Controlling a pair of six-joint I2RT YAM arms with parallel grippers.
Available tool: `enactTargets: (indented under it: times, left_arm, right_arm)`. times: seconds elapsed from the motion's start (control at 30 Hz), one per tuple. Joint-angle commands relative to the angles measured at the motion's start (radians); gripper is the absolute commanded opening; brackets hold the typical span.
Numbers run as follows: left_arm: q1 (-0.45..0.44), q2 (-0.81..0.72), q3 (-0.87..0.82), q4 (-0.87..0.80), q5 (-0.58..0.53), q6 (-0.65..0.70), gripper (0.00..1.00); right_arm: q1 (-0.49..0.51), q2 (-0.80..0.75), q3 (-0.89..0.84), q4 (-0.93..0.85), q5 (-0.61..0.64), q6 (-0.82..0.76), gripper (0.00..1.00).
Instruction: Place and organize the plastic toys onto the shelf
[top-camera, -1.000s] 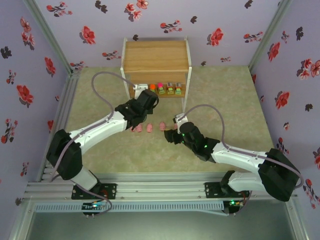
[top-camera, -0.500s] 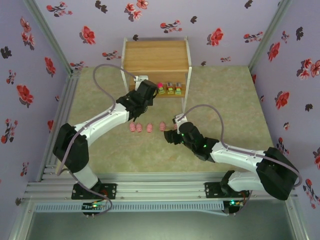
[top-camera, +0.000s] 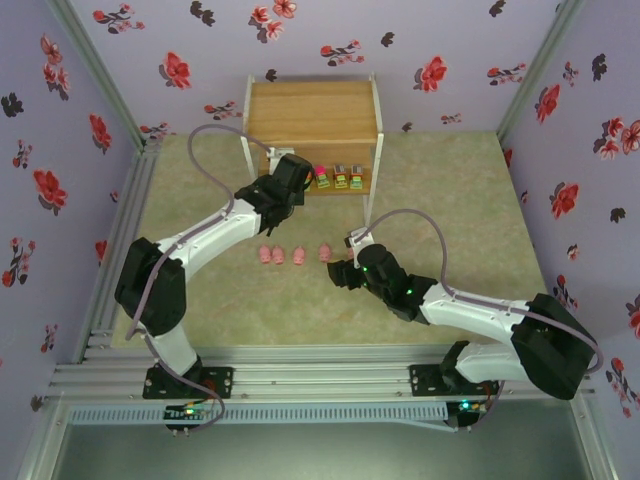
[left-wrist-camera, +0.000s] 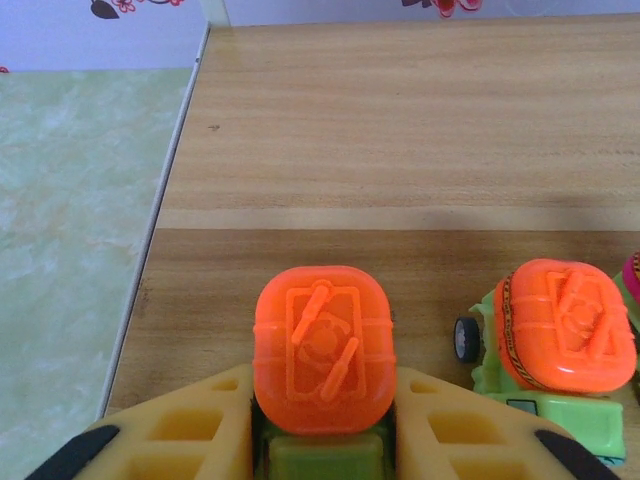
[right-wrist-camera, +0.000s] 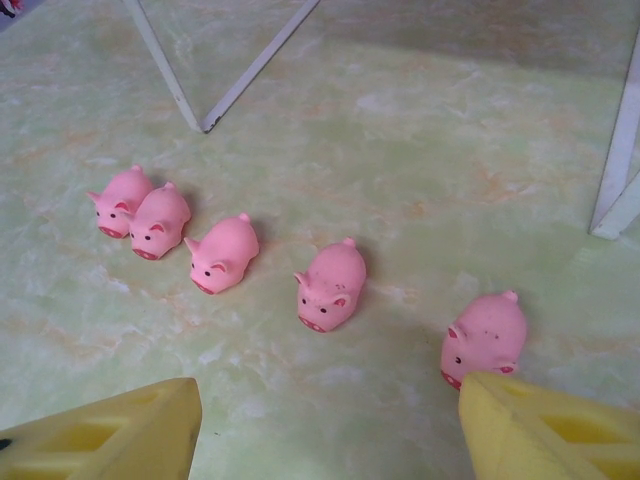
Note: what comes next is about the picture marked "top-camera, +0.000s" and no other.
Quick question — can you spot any arm mauve cable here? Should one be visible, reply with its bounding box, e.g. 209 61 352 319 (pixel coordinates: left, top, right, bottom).
124 124 281 434
349 208 604 432

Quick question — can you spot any aluminium corner post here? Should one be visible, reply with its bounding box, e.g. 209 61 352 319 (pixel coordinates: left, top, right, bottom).
494 0 587 147
45 0 154 149

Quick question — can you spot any wide aluminium base rail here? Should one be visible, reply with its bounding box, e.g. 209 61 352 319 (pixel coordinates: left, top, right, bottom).
49 342 599 401

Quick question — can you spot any aluminium side rail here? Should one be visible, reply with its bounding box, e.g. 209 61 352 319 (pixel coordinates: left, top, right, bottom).
79 139 164 354

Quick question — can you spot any white slotted cable duct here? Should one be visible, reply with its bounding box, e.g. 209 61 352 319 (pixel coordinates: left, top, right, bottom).
67 399 450 427

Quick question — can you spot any controller board green light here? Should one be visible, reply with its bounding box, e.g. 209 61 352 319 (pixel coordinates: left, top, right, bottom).
446 398 490 431
163 402 214 436

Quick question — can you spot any right arm mauve cable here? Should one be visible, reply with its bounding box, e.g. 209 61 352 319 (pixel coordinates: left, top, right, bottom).
349 208 604 432

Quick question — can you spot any aluminium lower frame bar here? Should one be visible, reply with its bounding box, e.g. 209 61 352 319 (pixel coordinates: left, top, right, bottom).
14 394 71 480
569 394 621 480

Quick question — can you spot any left arm mauve cable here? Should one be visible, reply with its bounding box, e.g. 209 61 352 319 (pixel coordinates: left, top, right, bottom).
124 124 281 434

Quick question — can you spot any two-tier wooden shelf white frame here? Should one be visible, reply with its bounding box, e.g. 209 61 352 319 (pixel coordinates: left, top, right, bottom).
239 72 386 227

